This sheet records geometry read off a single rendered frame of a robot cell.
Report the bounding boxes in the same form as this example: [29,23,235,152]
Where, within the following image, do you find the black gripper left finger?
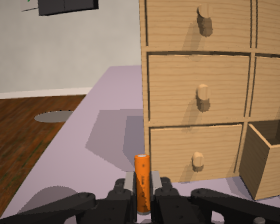
[0,172,137,224]

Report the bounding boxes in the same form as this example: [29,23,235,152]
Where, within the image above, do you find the orange aaa battery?
[134,154,151,215]

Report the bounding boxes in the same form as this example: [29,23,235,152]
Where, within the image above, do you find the light brown wooden drawer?
[249,53,280,118]
[145,0,250,48]
[146,51,249,123]
[149,122,242,180]
[238,120,280,200]
[255,0,280,50]

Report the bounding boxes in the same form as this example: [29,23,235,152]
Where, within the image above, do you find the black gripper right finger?
[149,171,280,224]

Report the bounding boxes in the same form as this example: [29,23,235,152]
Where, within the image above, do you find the tan wooden chest of drawers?
[139,0,280,183]

